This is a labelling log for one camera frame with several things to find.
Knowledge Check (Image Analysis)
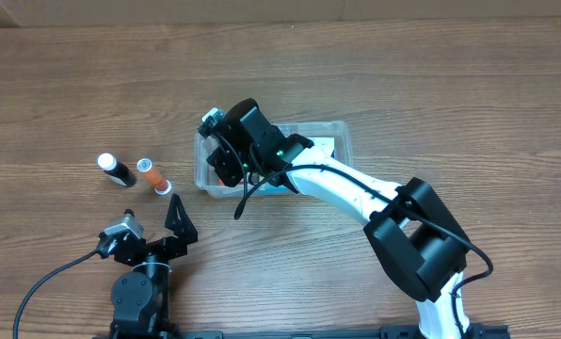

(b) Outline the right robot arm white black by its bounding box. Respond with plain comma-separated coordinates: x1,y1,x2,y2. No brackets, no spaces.
199,99,471,338

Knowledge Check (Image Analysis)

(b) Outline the clear plastic container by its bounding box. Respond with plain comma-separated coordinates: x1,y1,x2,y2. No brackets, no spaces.
194,121,353,199

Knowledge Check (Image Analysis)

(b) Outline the blue medicine box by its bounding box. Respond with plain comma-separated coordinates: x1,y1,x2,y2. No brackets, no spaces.
248,183,293,196

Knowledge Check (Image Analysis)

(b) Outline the white medicine box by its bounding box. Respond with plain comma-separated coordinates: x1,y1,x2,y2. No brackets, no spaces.
304,137,335,159

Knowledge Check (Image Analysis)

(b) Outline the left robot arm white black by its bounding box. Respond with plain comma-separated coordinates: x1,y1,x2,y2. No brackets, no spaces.
97,193,198,338

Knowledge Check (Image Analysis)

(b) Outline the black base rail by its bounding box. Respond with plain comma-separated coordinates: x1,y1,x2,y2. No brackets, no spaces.
92,324,511,339

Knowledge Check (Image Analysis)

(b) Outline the orange vial white cap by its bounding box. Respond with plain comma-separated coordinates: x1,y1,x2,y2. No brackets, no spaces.
136,158,171,195

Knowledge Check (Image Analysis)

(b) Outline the black vial white cap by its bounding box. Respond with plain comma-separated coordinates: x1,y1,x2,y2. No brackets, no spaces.
97,153,136,187

